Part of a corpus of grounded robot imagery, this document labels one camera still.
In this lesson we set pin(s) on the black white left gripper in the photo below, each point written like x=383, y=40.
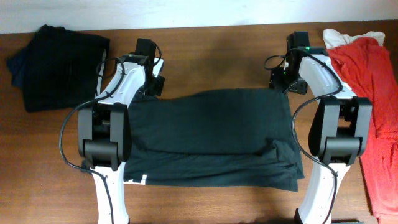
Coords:
x=157, y=86

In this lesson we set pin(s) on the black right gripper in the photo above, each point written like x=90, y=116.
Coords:
x=277, y=78

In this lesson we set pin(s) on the dark green t-shirt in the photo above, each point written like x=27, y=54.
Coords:
x=217, y=138

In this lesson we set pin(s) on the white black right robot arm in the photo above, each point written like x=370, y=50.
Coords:
x=339, y=130

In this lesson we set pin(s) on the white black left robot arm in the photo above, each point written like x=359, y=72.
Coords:
x=104, y=135

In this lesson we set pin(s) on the folded black clothes stack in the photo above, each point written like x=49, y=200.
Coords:
x=57, y=69

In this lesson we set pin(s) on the white garment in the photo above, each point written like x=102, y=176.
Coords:
x=333, y=38

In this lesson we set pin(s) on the red garment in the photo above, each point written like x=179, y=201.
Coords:
x=366, y=67

